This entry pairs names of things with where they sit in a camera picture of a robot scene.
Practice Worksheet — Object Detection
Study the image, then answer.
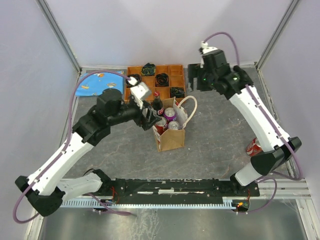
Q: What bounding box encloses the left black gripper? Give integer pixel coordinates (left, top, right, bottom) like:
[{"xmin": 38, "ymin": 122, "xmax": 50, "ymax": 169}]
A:
[{"xmin": 108, "ymin": 96, "xmax": 162, "ymax": 131}]

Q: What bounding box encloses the red cola can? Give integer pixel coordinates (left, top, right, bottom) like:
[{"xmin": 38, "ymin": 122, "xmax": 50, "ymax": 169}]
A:
[
  {"xmin": 155, "ymin": 116, "xmax": 168, "ymax": 136},
  {"xmin": 245, "ymin": 137, "xmax": 262, "ymax": 157}
]

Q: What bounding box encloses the glass cola bottle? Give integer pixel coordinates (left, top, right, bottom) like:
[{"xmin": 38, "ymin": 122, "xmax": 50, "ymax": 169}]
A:
[{"xmin": 152, "ymin": 91, "xmax": 164, "ymax": 116}]

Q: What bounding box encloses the purple Fanta can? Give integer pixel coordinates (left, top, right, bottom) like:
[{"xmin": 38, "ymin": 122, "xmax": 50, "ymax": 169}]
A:
[
  {"xmin": 163, "ymin": 107, "xmax": 177, "ymax": 123},
  {"xmin": 167, "ymin": 120, "xmax": 182, "ymax": 130}
]

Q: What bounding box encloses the burlap canvas watermelon bag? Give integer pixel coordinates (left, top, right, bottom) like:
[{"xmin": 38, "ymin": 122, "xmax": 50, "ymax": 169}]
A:
[{"xmin": 152, "ymin": 95, "xmax": 198, "ymax": 152}]

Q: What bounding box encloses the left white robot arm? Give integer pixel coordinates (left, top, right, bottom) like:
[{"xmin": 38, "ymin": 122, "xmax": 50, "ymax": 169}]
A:
[{"xmin": 15, "ymin": 85, "xmax": 160, "ymax": 217}]

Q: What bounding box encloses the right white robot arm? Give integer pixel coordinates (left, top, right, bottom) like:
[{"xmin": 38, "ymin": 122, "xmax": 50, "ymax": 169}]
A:
[{"xmin": 188, "ymin": 46, "xmax": 302, "ymax": 196}]

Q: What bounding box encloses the wooden compartment tray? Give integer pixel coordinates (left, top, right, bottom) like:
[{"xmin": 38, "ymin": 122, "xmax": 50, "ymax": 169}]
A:
[{"xmin": 126, "ymin": 63, "xmax": 187, "ymax": 103}]

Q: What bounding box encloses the rolled dark belt centre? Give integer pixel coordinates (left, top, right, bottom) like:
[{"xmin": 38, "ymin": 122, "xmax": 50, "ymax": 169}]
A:
[{"xmin": 155, "ymin": 73, "xmax": 169, "ymax": 87}]

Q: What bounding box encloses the rolled dark belt left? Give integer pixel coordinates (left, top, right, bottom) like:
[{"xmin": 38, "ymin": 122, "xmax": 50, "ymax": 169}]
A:
[{"xmin": 125, "ymin": 74, "xmax": 142, "ymax": 88}]

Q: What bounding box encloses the rolled dark belt top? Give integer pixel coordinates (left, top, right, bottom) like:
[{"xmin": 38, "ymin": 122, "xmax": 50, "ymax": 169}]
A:
[{"xmin": 141, "ymin": 62, "xmax": 156, "ymax": 77}]

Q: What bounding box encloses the blue patterned cloth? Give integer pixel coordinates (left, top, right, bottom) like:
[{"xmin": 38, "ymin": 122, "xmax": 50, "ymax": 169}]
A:
[{"xmin": 75, "ymin": 72, "xmax": 125, "ymax": 97}]

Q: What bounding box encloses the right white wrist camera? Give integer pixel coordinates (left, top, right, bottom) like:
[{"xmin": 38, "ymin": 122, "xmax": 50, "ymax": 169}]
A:
[{"xmin": 199, "ymin": 41, "xmax": 218, "ymax": 69}]

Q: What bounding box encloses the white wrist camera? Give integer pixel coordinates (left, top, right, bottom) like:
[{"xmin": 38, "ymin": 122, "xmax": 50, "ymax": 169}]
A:
[
  {"xmin": 130, "ymin": 82, "xmax": 152, "ymax": 110},
  {"xmin": 199, "ymin": 41, "xmax": 218, "ymax": 69}
]

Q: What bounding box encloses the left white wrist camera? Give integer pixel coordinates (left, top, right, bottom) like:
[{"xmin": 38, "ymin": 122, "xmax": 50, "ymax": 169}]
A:
[{"xmin": 130, "ymin": 82, "xmax": 152, "ymax": 110}]

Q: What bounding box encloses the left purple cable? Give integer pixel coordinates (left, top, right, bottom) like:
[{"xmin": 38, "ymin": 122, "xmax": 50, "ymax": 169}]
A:
[{"xmin": 12, "ymin": 69, "xmax": 137, "ymax": 225}]

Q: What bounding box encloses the purple cable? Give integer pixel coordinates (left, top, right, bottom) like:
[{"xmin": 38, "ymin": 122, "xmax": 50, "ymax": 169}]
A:
[
  {"xmin": 203, "ymin": 31, "xmax": 304, "ymax": 215},
  {"xmin": 12, "ymin": 69, "xmax": 137, "ymax": 225}
]

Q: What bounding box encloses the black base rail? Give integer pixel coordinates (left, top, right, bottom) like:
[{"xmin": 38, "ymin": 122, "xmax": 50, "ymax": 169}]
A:
[{"xmin": 82, "ymin": 169, "xmax": 261, "ymax": 205}]

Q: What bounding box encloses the white slotted cable duct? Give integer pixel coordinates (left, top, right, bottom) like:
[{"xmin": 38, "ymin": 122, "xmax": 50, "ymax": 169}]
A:
[{"xmin": 61, "ymin": 197, "xmax": 244, "ymax": 210}]

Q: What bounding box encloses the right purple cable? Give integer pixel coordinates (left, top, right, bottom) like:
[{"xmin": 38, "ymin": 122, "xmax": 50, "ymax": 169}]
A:
[{"xmin": 203, "ymin": 31, "xmax": 304, "ymax": 215}]

